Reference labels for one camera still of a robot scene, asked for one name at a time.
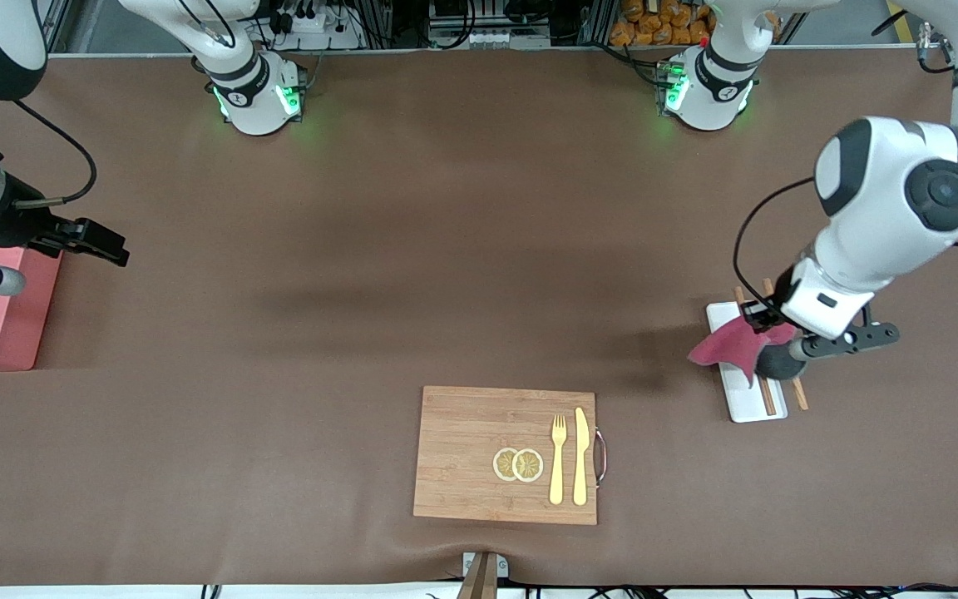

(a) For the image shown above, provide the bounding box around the yellow fork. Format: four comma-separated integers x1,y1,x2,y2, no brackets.
549,414,568,506

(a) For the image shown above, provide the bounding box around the white rectangular tray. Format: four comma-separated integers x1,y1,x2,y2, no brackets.
705,300,789,423

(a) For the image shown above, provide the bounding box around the white power strip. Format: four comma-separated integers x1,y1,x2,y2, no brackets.
267,7,365,51

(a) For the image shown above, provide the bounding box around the red wiping cloth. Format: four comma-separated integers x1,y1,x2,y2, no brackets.
687,320,804,388

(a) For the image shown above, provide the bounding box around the bamboo cutting board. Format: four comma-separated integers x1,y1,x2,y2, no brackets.
412,385,609,527

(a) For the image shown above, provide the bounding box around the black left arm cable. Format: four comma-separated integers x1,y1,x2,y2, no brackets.
733,177,818,317

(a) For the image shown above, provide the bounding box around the brown camera post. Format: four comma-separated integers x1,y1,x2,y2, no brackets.
456,553,498,599

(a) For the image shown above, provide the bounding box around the brown table cover mat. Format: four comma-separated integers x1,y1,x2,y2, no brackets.
0,46,958,587

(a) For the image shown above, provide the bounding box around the metal clamp bracket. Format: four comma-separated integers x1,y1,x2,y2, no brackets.
462,552,510,581

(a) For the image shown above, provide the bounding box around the orange snack bag pile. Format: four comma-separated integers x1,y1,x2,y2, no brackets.
610,0,714,48

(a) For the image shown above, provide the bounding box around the yellow knife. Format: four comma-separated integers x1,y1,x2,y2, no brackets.
572,407,590,507

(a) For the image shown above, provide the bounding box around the brown wooden chopstick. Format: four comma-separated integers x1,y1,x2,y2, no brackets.
733,286,778,417
762,278,810,412

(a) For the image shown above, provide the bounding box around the aluminium frame post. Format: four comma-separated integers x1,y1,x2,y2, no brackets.
34,0,74,56

